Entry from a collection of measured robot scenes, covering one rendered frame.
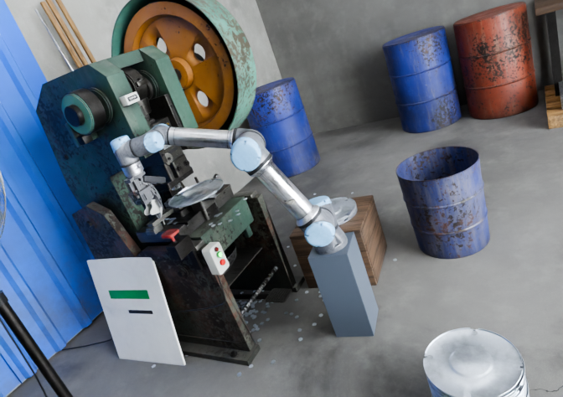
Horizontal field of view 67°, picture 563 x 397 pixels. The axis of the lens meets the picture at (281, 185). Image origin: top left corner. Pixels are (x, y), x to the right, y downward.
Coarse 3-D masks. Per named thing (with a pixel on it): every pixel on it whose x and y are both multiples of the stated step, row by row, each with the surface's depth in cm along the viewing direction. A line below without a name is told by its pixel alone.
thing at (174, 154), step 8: (152, 120) 202; (160, 120) 201; (168, 120) 205; (168, 152) 203; (176, 152) 207; (168, 160) 201; (176, 160) 203; (184, 160) 207; (152, 168) 205; (160, 168) 203; (168, 168) 202; (176, 168) 202; (184, 168) 207; (160, 176) 205; (168, 176) 203; (176, 176) 204
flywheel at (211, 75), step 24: (168, 0) 208; (144, 24) 220; (168, 24) 216; (192, 24) 209; (168, 48) 222; (192, 48) 218; (216, 48) 205; (192, 72) 222; (216, 72) 216; (192, 96) 231; (216, 96) 223; (216, 120) 226
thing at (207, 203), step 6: (228, 186) 204; (216, 192) 202; (222, 192) 200; (210, 198) 197; (192, 204) 208; (198, 204) 206; (204, 204) 207; (210, 204) 210; (216, 204) 214; (198, 210) 208; (204, 210) 207; (210, 210) 210; (216, 210) 213; (204, 216) 208; (210, 216) 209
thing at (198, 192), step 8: (200, 184) 222; (208, 184) 217; (216, 184) 212; (184, 192) 219; (192, 192) 212; (200, 192) 207; (208, 192) 205; (176, 200) 210; (184, 200) 206; (192, 200) 202; (200, 200) 197
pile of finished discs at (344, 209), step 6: (336, 198) 248; (342, 198) 245; (336, 204) 239; (342, 204) 238; (348, 204) 235; (354, 204) 233; (336, 210) 232; (342, 210) 231; (348, 210) 229; (354, 210) 228; (336, 216) 227; (342, 216) 225; (348, 216) 224; (342, 222) 225
